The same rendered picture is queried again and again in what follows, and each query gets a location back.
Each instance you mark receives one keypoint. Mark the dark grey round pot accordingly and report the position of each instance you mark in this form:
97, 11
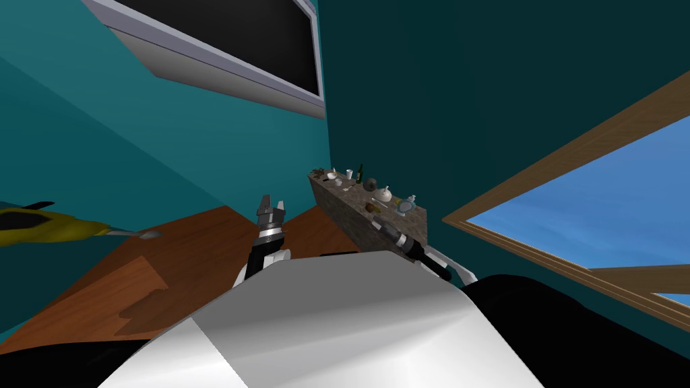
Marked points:
370, 185

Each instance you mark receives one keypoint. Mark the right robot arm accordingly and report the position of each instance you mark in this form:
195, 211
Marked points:
544, 328

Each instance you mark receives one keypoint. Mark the grey stone counter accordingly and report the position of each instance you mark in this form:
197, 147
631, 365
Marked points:
350, 215

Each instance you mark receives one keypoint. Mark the brown bread loaf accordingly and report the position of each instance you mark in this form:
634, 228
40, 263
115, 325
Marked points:
372, 207

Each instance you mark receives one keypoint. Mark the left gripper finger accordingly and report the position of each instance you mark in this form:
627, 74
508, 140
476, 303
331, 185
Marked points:
280, 206
264, 202

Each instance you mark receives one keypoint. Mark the white framed dark window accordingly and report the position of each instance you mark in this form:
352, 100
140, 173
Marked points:
237, 43

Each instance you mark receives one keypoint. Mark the wooden framed window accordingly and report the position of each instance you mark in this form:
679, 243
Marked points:
609, 183

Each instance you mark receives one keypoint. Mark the white bowl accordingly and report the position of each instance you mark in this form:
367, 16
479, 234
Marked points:
331, 175

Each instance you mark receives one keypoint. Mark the small green plant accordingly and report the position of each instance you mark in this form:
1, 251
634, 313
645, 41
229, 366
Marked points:
318, 172

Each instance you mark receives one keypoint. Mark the green bottle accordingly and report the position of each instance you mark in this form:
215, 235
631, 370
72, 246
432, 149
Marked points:
360, 175

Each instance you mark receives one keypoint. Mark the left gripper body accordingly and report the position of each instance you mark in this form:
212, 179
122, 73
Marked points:
270, 217

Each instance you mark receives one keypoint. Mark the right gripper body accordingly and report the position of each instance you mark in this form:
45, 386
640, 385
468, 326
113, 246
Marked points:
387, 230

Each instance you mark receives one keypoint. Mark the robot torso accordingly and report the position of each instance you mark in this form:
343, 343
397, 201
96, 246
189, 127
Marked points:
334, 323

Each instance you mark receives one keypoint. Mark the white teapot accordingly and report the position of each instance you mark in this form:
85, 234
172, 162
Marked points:
383, 194

